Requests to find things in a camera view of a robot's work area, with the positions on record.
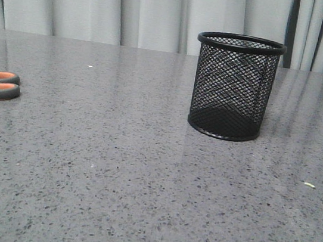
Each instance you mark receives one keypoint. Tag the black mesh pen cup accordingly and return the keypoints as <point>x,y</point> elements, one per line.
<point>233,82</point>

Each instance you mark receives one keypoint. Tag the small yellowish crumb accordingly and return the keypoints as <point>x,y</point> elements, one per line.
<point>309,185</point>

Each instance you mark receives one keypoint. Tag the grey curtain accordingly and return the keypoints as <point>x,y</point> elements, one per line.
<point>173,25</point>

